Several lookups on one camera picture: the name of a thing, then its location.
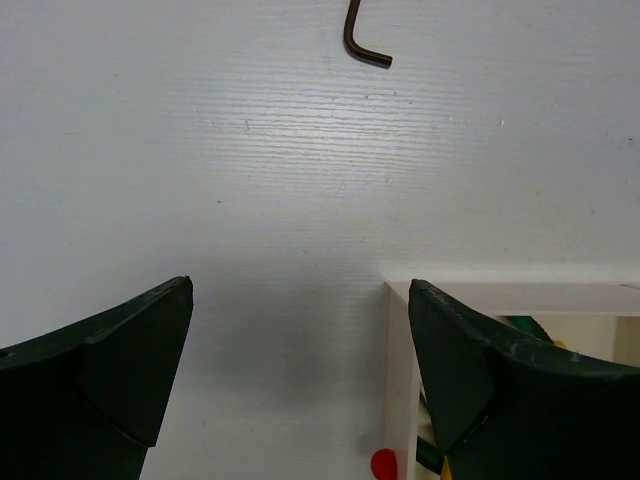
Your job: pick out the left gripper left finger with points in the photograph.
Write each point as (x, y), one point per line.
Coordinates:
(87, 401)

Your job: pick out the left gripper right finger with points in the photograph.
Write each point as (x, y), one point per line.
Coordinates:
(506, 405)

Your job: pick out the yellow needle-nose pliers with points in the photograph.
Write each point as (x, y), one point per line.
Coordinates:
(446, 471)

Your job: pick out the green side cutters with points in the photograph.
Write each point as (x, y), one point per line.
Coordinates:
(427, 454)

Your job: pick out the beige three-compartment tray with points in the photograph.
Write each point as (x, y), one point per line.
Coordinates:
(596, 320)

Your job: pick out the red round sticker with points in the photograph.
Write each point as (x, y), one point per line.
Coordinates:
(383, 465)

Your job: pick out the left brown hex key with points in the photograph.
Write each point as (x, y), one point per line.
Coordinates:
(352, 47)

